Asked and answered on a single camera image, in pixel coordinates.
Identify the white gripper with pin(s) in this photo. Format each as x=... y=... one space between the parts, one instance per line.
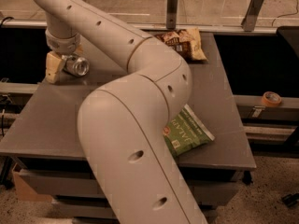
x=63 y=46

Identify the silver green 7up can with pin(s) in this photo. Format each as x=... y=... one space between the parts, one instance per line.
x=76 y=65

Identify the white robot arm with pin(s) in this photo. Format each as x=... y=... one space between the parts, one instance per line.
x=120 y=125

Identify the brown yellow snack bag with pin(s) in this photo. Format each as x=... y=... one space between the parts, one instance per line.
x=186 y=42

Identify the green Kettle chips bag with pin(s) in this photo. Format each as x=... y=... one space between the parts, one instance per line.
x=186 y=132

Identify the orange tape roll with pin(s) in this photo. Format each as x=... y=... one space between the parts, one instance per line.
x=271 y=99

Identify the middle metal bracket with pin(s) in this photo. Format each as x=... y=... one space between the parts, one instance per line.
x=171 y=14

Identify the metal bracket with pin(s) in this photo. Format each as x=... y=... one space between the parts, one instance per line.
x=250 y=19
x=171 y=14

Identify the right metal bracket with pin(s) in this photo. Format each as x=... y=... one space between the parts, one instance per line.
x=250 y=19

